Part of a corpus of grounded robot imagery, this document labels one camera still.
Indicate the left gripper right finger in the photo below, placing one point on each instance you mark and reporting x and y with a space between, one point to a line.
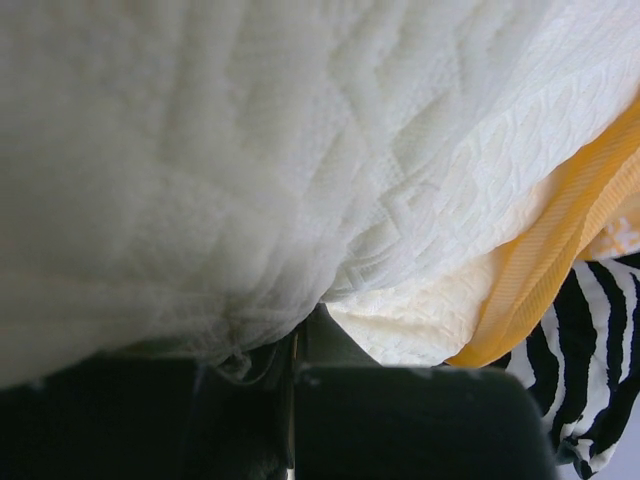
356 419

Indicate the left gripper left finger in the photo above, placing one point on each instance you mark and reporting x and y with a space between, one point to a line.
127 418

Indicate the cream memory foam pillow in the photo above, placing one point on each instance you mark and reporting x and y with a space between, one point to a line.
192 178

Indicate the orange pillowcase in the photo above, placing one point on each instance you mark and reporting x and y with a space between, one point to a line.
592 188

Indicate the zebra print cushion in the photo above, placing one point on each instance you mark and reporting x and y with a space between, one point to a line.
581 362

